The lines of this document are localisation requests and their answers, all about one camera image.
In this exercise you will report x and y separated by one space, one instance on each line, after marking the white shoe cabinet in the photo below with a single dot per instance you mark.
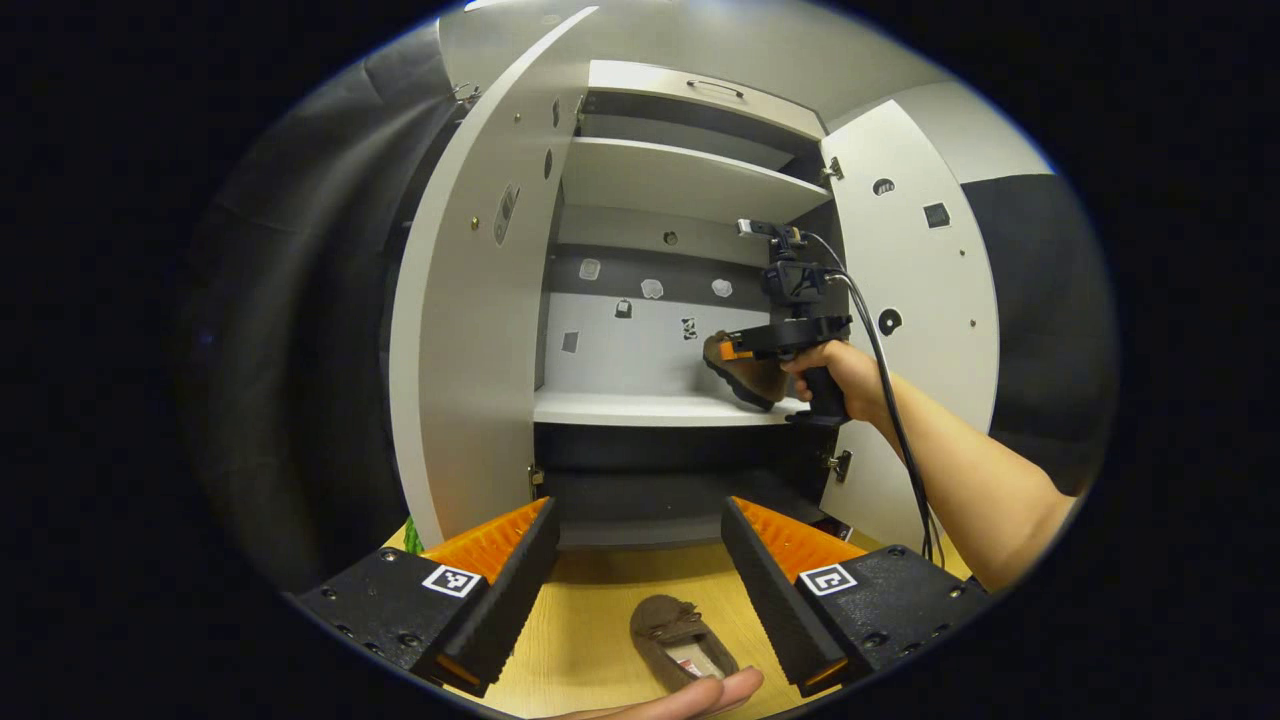
680 180

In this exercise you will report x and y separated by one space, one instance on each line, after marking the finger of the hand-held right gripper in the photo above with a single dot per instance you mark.
737 351

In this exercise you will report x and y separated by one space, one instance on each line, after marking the black binder clip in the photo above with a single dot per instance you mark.
467 94

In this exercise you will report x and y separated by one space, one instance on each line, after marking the white cabinet door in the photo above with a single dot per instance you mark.
470 350
940 280

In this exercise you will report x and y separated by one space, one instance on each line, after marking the brown fuzzy shoe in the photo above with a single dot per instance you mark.
665 625
750 385

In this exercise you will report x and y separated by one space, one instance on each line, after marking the white cabinet drawer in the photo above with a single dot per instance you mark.
640 85

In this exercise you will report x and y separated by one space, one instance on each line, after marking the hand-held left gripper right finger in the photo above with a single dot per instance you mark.
770 600

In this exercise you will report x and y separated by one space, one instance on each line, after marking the green pink plush toy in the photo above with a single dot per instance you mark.
412 536

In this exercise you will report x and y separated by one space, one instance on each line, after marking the black backdrop cloth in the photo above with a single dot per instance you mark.
300 350

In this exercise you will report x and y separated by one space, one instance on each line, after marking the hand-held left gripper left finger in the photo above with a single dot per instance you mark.
510 600

